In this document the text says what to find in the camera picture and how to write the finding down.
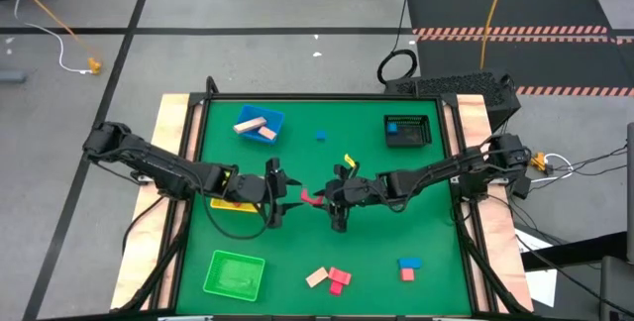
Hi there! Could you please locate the black hazard-striped floor mat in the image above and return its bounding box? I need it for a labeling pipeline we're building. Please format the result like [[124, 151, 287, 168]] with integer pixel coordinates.
[[414, 35, 634, 97], [405, 0, 611, 36]]

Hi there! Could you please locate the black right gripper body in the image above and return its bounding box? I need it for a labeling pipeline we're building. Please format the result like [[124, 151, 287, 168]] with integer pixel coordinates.
[[324, 163, 385, 234]]

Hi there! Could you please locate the grey equipment case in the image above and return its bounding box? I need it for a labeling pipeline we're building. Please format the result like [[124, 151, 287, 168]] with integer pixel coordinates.
[[598, 255, 634, 321]]

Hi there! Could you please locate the large red block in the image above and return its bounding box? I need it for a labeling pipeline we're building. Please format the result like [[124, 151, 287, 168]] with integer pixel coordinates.
[[327, 267, 353, 286]]

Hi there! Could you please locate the blue plastic basket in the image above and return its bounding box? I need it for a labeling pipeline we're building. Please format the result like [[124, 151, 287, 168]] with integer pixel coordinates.
[[233, 104, 286, 146]]

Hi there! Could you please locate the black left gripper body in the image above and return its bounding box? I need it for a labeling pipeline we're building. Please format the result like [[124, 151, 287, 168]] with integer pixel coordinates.
[[225, 157, 291, 231]]

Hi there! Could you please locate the orange floor cable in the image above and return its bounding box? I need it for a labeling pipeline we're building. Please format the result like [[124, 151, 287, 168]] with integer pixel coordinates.
[[0, 0, 103, 75]]

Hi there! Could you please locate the black aluminium table frame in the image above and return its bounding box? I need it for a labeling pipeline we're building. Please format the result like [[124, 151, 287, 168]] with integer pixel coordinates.
[[109, 75, 535, 321]]

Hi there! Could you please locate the black desk beam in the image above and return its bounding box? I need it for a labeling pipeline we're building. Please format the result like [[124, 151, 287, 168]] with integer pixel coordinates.
[[519, 230, 629, 271]]

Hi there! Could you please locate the green plastic basket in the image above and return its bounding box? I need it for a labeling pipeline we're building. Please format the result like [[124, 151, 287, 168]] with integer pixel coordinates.
[[201, 249, 266, 303]]

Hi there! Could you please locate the grey vertical panel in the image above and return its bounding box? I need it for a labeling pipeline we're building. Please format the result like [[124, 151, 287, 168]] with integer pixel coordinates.
[[625, 121, 634, 264]]

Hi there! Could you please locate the light wooden side board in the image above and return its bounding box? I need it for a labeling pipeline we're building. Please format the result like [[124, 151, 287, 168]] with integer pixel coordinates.
[[109, 93, 192, 311], [455, 93, 535, 312]]

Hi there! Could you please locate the red arch block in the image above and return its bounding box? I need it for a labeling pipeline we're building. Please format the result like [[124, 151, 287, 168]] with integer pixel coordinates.
[[300, 187, 326, 207]]

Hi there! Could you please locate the black coiled cable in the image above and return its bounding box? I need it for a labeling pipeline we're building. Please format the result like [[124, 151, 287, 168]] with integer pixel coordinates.
[[375, 0, 420, 85]]

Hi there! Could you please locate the long wooden block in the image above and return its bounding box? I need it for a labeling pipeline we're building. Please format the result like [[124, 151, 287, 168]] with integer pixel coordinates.
[[232, 116, 267, 135]]

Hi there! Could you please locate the yellow hanging cable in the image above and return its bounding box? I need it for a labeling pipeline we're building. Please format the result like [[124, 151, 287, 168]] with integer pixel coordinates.
[[478, 0, 511, 72]]

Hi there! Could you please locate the short wooden block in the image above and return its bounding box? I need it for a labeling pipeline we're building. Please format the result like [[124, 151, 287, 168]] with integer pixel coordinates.
[[304, 267, 329, 289]]

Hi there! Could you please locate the white floor cable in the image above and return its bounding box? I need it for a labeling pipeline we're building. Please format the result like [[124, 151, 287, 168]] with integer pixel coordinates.
[[10, 0, 93, 74]]

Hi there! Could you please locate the black plastic basket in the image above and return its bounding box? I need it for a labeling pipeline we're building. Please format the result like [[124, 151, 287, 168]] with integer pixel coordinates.
[[383, 114, 433, 149]]

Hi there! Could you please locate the yellow plastic basket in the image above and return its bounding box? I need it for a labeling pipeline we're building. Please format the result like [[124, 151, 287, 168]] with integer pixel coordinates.
[[209, 196, 260, 214]]

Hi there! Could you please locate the white paper sheet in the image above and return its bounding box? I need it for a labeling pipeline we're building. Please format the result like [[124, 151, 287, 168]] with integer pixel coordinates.
[[514, 229, 559, 308]]

